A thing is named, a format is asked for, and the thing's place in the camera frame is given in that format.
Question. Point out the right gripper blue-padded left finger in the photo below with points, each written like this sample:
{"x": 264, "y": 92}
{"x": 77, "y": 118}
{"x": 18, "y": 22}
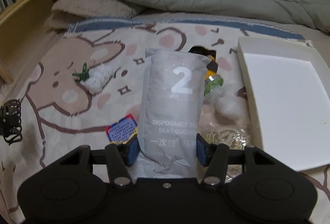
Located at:
{"x": 118, "y": 158}

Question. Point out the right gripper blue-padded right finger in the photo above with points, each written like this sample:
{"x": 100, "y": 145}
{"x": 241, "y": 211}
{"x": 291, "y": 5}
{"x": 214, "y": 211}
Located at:
{"x": 214, "y": 158}

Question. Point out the colourful card game box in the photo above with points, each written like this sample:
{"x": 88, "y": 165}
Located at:
{"x": 122, "y": 131}

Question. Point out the bag of rubber bands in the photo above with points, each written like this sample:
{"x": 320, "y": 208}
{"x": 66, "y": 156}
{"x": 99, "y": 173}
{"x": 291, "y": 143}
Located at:
{"x": 216, "y": 129}

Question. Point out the white cotton ball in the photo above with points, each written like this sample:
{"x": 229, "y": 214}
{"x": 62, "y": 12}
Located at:
{"x": 227, "y": 103}

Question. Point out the yellow headlamp with strap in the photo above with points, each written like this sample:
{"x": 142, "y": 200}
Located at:
{"x": 212, "y": 78}

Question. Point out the grey disposable seat cushion pack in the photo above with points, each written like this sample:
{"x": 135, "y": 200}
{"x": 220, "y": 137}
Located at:
{"x": 172, "y": 97}

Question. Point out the white yarn ball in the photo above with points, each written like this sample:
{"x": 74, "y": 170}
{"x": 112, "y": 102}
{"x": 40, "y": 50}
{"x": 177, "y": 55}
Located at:
{"x": 99, "y": 78}

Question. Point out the green plastic clothes pegs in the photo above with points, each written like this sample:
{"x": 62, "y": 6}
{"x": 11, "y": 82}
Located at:
{"x": 83, "y": 75}

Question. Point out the black hair claw clip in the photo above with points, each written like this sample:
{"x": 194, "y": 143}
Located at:
{"x": 11, "y": 128}

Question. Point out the cartoon bear print cloth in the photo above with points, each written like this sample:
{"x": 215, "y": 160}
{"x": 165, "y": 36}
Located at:
{"x": 59, "y": 114}

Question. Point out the white shallow cardboard box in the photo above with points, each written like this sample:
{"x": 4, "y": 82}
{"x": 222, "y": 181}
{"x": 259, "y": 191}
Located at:
{"x": 287, "y": 87}

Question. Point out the beige fluffy blanket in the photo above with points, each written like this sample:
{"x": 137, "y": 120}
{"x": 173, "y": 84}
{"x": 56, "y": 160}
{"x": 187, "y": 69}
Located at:
{"x": 66, "y": 12}

